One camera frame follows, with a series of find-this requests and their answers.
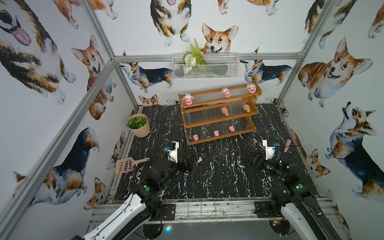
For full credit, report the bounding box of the blue pink ice cream toy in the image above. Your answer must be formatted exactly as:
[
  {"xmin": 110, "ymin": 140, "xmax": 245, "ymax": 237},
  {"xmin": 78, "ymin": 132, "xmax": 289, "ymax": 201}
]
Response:
[{"xmin": 243, "ymin": 103, "xmax": 252, "ymax": 113}]

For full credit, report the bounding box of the pink ice cream cone toy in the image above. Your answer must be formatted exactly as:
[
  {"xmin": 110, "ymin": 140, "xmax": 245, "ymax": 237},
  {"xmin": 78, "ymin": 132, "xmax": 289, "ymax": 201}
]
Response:
[{"xmin": 221, "ymin": 107, "xmax": 230, "ymax": 117}]

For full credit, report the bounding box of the pink hooded bunny doll figure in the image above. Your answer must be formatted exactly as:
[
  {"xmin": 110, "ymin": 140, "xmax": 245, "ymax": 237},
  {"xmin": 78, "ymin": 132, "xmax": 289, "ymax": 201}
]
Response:
[{"xmin": 183, "ymin": 94, "xmax": 194, "ymax": 106}]

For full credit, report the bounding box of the pink white bunny doll figure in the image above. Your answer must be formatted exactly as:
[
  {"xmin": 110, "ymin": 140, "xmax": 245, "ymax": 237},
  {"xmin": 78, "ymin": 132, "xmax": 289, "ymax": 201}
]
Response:
[{"xmin": 246, "ymin": 83, "xmax": 257, "ymax": 94}]

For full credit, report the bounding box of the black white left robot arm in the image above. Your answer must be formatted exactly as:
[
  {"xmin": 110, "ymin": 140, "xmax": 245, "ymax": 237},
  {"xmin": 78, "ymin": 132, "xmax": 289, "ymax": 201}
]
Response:
[{"xmin": 73, "ymin": 154, "xmax": 196, "ymax": 240}]

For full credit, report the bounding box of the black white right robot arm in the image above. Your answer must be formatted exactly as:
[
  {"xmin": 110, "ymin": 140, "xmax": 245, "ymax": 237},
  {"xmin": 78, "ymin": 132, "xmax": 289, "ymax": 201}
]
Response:
[{"xmin": 248, "ymin": 152, "xmax": 341, "ymax": 240}]

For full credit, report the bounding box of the orange wooden two-tier shelf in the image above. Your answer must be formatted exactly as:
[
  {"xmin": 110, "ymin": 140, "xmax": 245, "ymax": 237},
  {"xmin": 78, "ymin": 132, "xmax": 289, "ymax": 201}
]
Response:
[{"xmin": 179, "ymin": 84, "xmax": 262, "ymax": 146}]

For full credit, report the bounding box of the beige slotted scoop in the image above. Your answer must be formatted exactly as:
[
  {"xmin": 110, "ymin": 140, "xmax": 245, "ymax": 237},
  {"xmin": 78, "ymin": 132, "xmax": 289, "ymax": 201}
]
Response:
[{"xmin": 116, "ymin": 158, "xmax": 150, "ymax": 175}]

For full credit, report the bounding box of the pink pot with green succulent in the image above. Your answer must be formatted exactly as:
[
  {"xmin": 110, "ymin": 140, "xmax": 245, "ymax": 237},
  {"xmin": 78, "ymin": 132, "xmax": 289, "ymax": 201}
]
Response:
[{"xmin": 126, "ymin": 114, "xmax": 150, "ymax": 138}]

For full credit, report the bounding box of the artificial fern with white flowers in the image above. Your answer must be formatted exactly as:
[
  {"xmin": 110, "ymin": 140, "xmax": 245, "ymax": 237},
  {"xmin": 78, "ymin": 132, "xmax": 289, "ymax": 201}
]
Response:
[{"xmin": 183, "ymin": 39, "xmax": 206, "ymax": 75}]

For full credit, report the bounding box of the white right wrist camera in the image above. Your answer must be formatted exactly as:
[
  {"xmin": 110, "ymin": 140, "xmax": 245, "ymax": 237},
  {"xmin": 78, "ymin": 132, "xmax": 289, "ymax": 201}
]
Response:
[{"xmin": 262, "ymin": 140, "xmax": 280, "ymax": 160}]

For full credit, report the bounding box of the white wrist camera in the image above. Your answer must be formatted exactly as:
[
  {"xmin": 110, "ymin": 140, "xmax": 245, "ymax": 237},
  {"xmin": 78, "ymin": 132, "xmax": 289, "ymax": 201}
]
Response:
[
  {"xmin": 262, "ymin": 140, "xmax": 280, "ymax": 160},
  {"xmin": 166, "ymin": 141, "xmax": 180, "ymax": 163}
]

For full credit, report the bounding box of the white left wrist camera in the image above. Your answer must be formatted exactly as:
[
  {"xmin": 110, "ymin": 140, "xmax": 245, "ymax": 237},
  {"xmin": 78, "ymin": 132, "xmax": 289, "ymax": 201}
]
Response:
[{"xmin": 166, "ymin": 141, "xmax": 180, "ymax": 163}]

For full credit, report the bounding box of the purple spatula with pink handle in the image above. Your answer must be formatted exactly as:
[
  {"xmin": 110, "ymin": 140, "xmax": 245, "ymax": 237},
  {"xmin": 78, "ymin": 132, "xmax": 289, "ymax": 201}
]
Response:
[{"xmin": 283, "ymin": 139, "xmax": 292, "ymax": 153}]

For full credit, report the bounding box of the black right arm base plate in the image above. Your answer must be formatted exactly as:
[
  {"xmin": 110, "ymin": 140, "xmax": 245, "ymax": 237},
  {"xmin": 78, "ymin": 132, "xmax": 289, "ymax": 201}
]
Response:
[{"xmin": 254, "ymin": 200, "xmax": 283, "ymax": 218}]

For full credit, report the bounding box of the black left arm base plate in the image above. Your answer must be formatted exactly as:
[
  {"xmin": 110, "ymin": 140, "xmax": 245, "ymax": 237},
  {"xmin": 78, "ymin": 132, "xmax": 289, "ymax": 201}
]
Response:
[{"xmin": 153, "ymin": 204, "xmax": 176, "ymax": 222}]

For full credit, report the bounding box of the white wire wall basket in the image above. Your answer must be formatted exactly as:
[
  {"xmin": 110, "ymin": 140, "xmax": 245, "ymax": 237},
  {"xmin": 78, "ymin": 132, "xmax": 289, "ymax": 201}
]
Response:
[{"xmin": 172, "ymin": 53, "xmax": 240, "ymax": 80}]

